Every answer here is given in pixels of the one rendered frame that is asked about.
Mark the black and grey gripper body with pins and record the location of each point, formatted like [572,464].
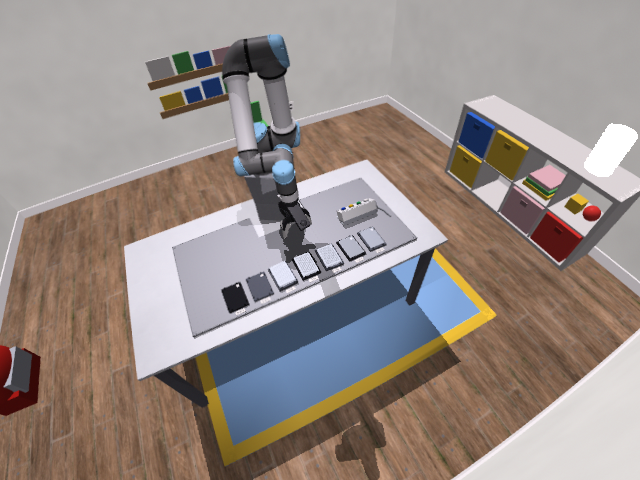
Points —
[283,209]

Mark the grey operator panel with coloured keys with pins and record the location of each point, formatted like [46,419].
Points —
[358,211]

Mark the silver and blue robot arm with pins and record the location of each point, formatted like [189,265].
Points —
[266,56]

